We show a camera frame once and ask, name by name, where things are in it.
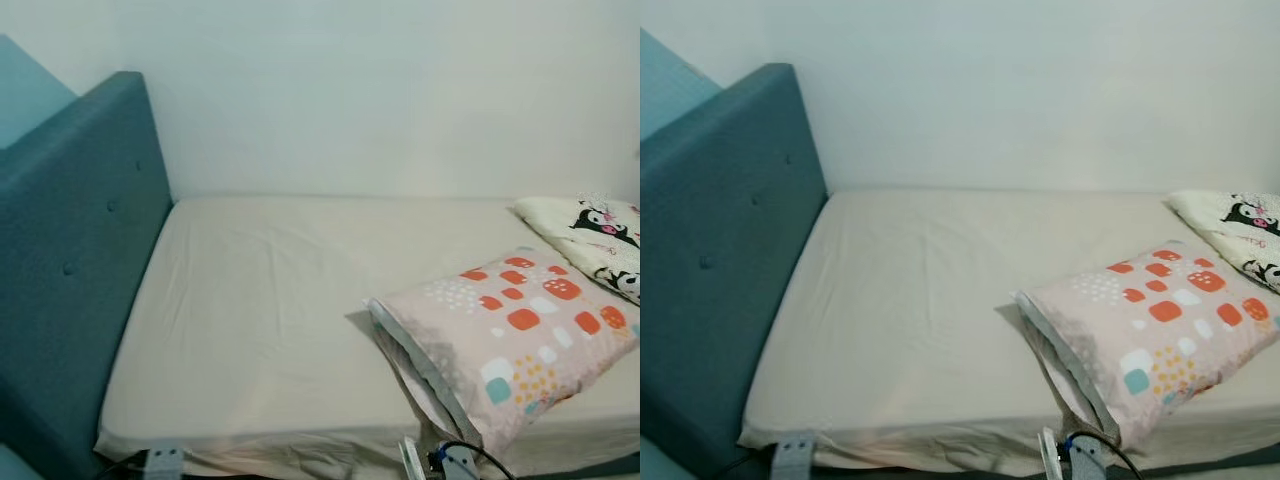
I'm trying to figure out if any pink pillow with orange spots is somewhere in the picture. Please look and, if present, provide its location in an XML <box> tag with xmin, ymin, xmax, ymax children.
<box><xmin>1015</xmin><ymin>240</ymin><xmax>1280</xmax><ymax>451</ymax></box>
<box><xmin>365</xmin><ymin>247</ymin><xmax>641</xmax><ymax>461</ymax></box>

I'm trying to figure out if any teal upholstered headboard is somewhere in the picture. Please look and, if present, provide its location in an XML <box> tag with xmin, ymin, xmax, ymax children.
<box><xmin>0</xmin><ymin>70</ymin><xmax>176</xmax><ymax>480</ymax></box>
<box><xmin>640</xmin><ymin>63</ymin><xmax>829</xmax><ymax>480</ymax></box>

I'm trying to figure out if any mattress with beige sheet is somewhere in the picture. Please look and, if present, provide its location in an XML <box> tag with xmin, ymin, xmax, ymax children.
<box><xmin>740</xmin><ymin>190</ymin><xmax>1280</xmax><ymax>477</ymax></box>
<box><xmin>95</xmin><ymin>195</ymin><xmax>641</xmax><ymax>477</ymax></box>

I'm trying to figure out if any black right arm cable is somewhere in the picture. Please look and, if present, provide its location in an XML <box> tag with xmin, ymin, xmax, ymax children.
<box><xmin>435</xmin><ymin>440</ymin><xmax>516</xmax><ymax>480</ymax></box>
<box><xmin>1065</xmin><ymin>428</ymin><xmax>1143</xmax><ymax>480</ymax></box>

